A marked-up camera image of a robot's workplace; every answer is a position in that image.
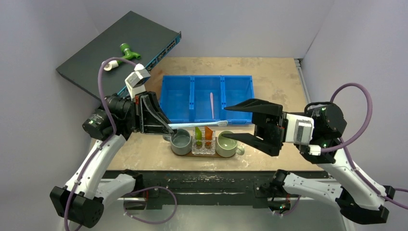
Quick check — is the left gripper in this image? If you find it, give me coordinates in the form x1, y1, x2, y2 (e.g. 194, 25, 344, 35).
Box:
100, 91, 175, 135

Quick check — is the white toothbrush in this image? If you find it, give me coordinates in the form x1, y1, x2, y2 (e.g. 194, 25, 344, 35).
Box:
168, 120, 228, 129

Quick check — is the grey mug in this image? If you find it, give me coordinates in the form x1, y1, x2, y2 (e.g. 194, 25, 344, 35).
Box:
163, 129, 192, 155

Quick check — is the blue divided plastic bin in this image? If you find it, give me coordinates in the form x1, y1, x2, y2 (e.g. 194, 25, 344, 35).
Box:
160, 76, 254, 125

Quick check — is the light green mug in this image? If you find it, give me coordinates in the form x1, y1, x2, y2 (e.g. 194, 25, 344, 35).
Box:
216, 130, 245, 158

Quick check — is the green toothpaste tube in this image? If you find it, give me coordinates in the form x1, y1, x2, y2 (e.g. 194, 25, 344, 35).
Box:
195, 127, 202, 148

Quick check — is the brown oval wooden tray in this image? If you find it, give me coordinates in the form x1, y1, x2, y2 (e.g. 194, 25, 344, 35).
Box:
171, 151, 232, 159

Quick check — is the clear plastic blister pack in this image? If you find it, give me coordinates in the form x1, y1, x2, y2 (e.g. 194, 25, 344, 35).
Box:
191, 129, 217, 154

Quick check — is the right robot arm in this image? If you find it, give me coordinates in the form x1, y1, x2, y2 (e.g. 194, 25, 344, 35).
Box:
227, 99, 395, 225

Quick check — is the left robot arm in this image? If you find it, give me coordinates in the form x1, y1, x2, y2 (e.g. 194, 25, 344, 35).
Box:
50, 91, 175, 230

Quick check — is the pink toothbrush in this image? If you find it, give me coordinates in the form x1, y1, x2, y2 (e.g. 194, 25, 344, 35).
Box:
210, 92, 215, 120

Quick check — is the green white pipe fitting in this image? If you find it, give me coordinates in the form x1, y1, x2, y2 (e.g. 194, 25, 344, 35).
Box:
103, 43, 141, 71

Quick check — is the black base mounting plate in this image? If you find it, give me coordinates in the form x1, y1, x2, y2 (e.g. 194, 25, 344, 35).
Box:
105, 170, 329, 210

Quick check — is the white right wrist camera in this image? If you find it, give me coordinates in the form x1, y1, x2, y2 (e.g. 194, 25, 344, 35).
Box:
284, 114, 321, 156

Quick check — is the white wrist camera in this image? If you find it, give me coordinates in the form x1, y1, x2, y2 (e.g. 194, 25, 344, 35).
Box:
125, 64, 151, 100
284, 114, 321, 156

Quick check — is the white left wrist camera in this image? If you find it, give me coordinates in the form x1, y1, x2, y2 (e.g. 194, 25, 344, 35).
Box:
125, 64, 151, 100

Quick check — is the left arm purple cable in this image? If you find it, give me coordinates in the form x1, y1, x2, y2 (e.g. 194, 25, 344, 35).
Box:
64, 57, 178, 231

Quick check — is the dark network switch box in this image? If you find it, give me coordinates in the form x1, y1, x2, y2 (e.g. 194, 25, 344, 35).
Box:
56, 11, 181, 99

